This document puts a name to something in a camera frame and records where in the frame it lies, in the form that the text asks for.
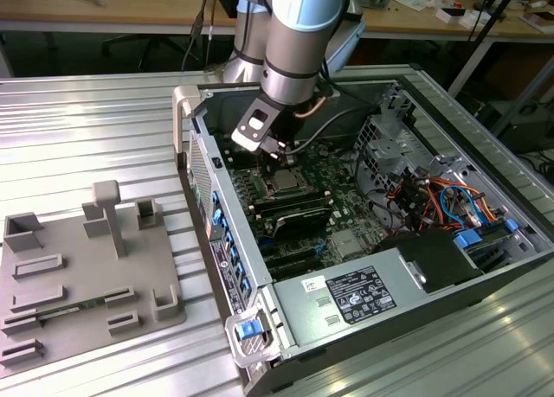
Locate silver CPU plate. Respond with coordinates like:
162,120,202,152
272,170,300,189

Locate black RAM slot bank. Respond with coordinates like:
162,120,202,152
221,131,263,170
253,188,332,220

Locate CPU socket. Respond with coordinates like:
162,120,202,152
259,167,313,198

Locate black graphics card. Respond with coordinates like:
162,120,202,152
272,208,331,241

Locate green motherboard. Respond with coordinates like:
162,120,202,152
224,132,416,281

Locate silver perforated drive cage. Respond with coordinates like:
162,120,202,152
352,113,436,199

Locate open grey PC case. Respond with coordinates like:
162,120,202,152
171,74,554,396

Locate silver chipset heatsink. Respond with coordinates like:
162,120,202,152
331,231,364,259

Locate black chair base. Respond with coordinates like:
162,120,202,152
101,33,191,69

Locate grey power supply unit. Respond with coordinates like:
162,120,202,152
272,247,434,346

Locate white box with black inlay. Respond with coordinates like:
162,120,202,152
435,5,477,29

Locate wooden desk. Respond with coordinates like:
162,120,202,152
0,0,554,42

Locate blue case latch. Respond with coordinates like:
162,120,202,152
235,321,263,340

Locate black equipment box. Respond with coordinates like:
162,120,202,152
493,106,554,156

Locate grey parts rack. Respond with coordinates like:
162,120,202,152
0,179,188,372

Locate green RAM stick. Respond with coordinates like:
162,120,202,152
36,297,107,318

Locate brown ribbed cable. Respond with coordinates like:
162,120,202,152
295,94,326,120

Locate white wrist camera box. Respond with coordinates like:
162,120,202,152
230,96,283,154

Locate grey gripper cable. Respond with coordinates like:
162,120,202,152
283,105,380,157

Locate black hanging cables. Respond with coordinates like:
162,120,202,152
180,0,217,72

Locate red and yellow wires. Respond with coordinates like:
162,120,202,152
388,177,439,208

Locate blue wire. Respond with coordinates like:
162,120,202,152
439,184,482,230

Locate orange wire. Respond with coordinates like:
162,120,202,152
469,192,506,221

